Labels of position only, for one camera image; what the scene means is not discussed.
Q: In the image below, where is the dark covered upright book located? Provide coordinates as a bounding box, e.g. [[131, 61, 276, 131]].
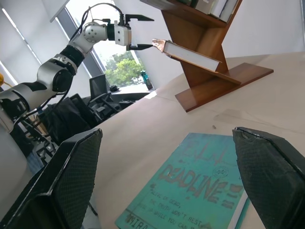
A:
[[176, 0, 199, 9]]

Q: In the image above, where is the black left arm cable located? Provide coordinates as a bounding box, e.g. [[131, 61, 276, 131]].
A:
[[71, 3, 126, 42]]

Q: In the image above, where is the grey covered upright book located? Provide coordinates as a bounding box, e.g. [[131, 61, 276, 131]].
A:
[[219, 0, 240, 23]]

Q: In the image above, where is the green water bottle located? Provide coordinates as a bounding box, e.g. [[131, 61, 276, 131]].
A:
[[140, 70, 153, 91]]

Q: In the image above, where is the black office chair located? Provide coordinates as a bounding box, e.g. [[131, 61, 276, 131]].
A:
[[88, 73, 122, 119]]

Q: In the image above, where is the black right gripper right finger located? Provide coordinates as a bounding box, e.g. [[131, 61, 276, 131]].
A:
[[232, 126, 305, 229]]

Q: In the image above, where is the brown wooden zigzag bookshelf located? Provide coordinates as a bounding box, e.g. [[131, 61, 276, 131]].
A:
[[140, 0, 275, 113]]

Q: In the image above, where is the copper covered thick book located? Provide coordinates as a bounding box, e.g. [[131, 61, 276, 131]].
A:
[[152, 38, 223, 73]]

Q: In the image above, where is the teal Deadline book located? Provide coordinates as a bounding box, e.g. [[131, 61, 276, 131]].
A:
[[114, 132, 251, 229]]

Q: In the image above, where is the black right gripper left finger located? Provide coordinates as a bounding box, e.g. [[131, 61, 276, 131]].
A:
[[0, 128, 103, 229]]

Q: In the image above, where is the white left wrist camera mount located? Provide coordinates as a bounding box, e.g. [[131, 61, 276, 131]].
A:
[[113, 21, 132, 46]]

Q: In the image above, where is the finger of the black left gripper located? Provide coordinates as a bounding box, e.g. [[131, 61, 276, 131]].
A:
[[126, 43, 153, 52], [125, 14, 155, 24]]

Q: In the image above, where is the white paged upright book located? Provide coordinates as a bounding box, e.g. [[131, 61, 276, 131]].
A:
[[208, 0, 229, 18]]

